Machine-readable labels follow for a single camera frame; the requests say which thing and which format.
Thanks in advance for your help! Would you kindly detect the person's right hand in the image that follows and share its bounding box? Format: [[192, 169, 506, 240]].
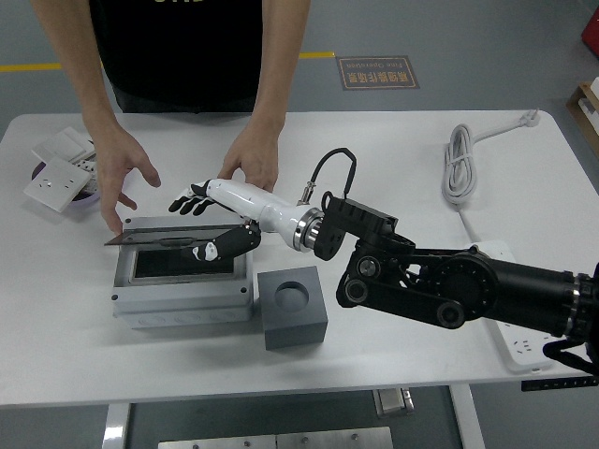
[[91, 124, 163, 237]]

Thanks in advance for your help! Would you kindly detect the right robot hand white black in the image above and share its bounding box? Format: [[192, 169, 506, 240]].
[[168, 177, 310, 262]]

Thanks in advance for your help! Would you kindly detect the person's left hand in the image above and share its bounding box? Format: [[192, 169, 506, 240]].
[[217, 125, 283, 194]]

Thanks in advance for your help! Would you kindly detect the smoked transparent box lid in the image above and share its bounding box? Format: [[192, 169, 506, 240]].
[[103, 224, 247, 248]]

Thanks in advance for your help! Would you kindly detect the grey cube with round hole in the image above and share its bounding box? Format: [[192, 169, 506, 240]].
[[256, 266, 328, 351]]

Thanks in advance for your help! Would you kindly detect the white multi-hole socket panel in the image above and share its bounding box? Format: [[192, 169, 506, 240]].
[[69, 156, 102, 196]]

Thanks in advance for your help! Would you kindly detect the purple oval tray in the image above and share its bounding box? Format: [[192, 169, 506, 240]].
[[30, 161, 102, 210]]

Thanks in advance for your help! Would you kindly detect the person torso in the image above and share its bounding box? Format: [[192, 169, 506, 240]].
[[88, 0, 266, 114]]

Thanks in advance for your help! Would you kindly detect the brown floor sign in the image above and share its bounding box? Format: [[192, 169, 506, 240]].
[[336, 55, 421, 92]]

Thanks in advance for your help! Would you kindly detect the white table leg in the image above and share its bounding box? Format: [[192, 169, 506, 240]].
[[448, 384, 488, 449], [101, 402, 132, 449]]

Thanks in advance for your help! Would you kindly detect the white power strip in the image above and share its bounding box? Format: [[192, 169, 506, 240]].
[[470, 239, 570, 374]]

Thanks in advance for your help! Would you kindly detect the wooden crate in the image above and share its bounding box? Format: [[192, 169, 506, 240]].
[[565, 81, 599, 158]]

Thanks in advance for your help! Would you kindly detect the red container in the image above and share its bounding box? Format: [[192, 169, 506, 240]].
[[579, 9, 599, 51]]

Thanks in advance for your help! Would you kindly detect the black table control panel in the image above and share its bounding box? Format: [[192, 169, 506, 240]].
[[520, 377, 599, 392]]

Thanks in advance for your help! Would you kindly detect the white wall switch panel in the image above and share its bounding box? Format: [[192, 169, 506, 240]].
[[31, 125, 97, 165]]

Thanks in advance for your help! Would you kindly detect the white five-hole wall socket panel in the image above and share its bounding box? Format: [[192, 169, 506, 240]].
[[22, 155, 93, 214]]

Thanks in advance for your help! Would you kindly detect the grey electrical enclosure box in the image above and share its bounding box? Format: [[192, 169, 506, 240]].
[[110, 215, 256, 330]]

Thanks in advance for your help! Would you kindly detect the white power cord with plug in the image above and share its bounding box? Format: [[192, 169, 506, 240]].
[[441, 108, 544, 247]]

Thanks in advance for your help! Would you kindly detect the grey metal base plate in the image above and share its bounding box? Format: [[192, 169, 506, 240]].
[[157, 426, 394, 449]]

